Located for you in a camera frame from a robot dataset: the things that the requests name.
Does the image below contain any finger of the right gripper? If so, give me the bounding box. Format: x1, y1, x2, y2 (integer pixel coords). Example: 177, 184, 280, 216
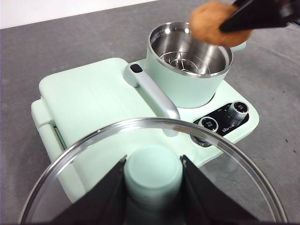
219, 0, 300, 33
232, 0, 256, 9

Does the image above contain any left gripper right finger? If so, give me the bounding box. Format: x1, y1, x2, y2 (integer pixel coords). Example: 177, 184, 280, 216
180, 154, 263, 225

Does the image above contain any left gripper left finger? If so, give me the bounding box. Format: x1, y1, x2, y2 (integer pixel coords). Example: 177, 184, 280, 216
50, 154, 129, 225

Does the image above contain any brown potato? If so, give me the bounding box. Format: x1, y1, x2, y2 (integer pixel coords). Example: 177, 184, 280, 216
189, 1, 253, 46

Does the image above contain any glass lid with green knob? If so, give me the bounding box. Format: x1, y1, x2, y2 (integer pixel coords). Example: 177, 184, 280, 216
17, 116, 288, 225

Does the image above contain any silver control knob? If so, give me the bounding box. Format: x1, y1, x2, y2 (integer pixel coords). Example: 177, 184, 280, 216
199, 116, 220, 132
226, 100, 249, 120

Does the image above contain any black control panel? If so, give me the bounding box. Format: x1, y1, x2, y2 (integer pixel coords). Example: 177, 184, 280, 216
192, 100, 250, 137

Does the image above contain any mint green breakfast machine base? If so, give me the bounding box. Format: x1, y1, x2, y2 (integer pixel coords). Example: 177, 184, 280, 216
30, 57, 260, 204

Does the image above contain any mint green griddle cover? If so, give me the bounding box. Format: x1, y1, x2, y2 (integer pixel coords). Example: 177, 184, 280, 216
38, 57, 169, 155

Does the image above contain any mint green pot with handle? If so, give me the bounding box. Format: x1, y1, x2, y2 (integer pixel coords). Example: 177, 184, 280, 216
145, 22, 247, 109

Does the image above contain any silver griddle cover handle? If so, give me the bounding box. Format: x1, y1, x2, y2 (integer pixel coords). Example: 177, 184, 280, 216
123, 63, 181, 138

